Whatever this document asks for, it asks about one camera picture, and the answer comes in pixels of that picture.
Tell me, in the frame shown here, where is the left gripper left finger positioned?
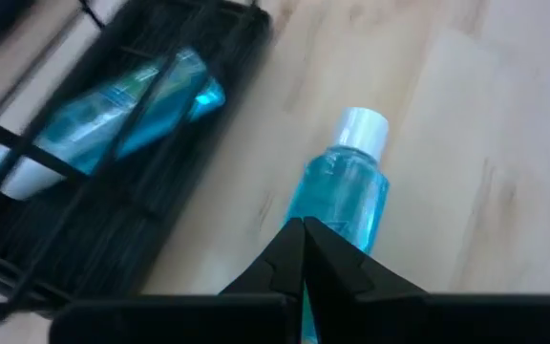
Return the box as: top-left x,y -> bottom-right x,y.
49,217 -> 306,344

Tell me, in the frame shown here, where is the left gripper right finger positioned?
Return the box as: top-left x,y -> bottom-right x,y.
303,216 -> 550,344

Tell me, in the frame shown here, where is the blue mouthwash bottle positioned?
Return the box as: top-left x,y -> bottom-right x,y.
282,106 -> 391,344

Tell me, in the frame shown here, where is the black wire basket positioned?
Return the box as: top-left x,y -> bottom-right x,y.
0,0 -> 276,331

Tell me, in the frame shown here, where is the blue toothpaste tube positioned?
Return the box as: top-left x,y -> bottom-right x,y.
0,46 -> 227,202

